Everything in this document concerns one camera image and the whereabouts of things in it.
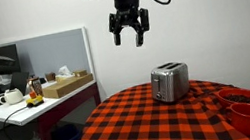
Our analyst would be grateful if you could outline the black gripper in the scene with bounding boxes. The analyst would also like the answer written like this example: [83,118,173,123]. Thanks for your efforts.
[104,0,154,52]

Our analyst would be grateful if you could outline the silver two-slot toaster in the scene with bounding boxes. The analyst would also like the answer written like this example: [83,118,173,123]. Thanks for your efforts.
[147,59,193,106]

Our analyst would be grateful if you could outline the small light wooden box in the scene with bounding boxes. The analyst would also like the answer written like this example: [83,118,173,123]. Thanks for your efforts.
[73,68,88,79]

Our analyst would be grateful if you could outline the grey desk divider panel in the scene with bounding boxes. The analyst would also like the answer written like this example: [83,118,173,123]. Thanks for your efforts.
[0,26,97,98]

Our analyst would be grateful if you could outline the tissue box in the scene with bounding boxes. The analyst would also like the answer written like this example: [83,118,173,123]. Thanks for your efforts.
[53,64,76,84]

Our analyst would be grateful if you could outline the flat cardboard box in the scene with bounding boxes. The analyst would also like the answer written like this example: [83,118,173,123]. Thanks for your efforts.
[40,72,96,102]

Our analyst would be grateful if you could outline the small brown box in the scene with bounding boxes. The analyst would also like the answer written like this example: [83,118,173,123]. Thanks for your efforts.
[44,71,58,84]

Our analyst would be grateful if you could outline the red black checkered tablecloth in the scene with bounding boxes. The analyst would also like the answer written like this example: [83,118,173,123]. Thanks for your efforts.
[68,66,250,140]

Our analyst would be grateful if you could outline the dark glass jar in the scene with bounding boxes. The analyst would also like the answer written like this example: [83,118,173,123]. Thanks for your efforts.
[28,75,45,99]

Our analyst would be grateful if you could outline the yellow emergency stop button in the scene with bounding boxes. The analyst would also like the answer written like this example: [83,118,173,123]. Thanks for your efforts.
[23,89,45,109]

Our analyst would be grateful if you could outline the red bowl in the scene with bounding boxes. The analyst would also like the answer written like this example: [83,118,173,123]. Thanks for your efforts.
[214,84,250,114]

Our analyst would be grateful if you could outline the black laptop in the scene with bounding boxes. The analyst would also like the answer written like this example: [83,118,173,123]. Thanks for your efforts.
[0,70,35,107]

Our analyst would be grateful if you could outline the black computer monitor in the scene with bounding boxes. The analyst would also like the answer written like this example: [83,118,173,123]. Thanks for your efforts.
[0,43,22,78]

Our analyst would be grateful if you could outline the dark coffee beans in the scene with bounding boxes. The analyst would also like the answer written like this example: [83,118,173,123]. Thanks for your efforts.
[224,90,250,108]

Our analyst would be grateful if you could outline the white ceramic teapot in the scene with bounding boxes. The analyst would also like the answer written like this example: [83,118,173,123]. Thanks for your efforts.
[0,86,26,108]

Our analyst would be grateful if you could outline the red plastic cup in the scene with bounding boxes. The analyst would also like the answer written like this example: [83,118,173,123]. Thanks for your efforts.
[226,100,250,140]

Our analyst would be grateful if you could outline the white desk with maroon frame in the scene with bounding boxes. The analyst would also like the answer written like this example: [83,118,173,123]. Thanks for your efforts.
[0,73,108,140]

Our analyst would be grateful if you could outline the black emergency stop cable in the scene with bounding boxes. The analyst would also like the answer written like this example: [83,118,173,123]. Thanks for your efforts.
[0,104,37,140]

